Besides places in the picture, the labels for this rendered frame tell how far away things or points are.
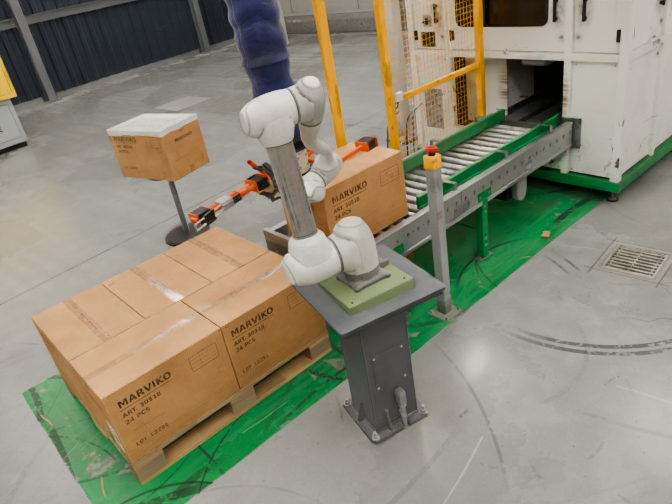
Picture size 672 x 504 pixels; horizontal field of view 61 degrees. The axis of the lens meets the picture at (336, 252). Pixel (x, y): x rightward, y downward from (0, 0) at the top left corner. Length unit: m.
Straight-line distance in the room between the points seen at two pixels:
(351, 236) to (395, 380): 0.75
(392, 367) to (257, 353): 0.74
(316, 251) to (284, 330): 0.90
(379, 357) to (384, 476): 0.52
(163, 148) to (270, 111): 2.50
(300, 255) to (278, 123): 0.51
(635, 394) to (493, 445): 0.73
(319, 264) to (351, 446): 0.96
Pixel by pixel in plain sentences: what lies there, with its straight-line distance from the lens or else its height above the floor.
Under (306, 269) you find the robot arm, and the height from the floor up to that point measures 0.96.
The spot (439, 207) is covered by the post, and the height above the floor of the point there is 0.71.
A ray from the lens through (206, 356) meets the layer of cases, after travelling 2.80.
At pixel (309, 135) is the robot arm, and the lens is 2.26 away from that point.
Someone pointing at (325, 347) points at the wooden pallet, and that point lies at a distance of 3.28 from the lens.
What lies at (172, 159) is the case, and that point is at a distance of 4.53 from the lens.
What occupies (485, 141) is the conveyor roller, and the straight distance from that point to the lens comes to 4.45.
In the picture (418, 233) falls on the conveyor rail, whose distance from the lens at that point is 3.33.
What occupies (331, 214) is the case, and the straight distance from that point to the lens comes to 2.99.
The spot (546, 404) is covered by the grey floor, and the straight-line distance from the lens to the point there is 2.94.
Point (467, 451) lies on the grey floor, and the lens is 2.73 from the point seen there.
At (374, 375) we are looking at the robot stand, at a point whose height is 0.36.
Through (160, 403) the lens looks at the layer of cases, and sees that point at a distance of 2.79.
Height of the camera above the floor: 2.07
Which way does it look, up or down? 29 degrees down
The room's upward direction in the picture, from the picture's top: 11 degrees counter-clockwise
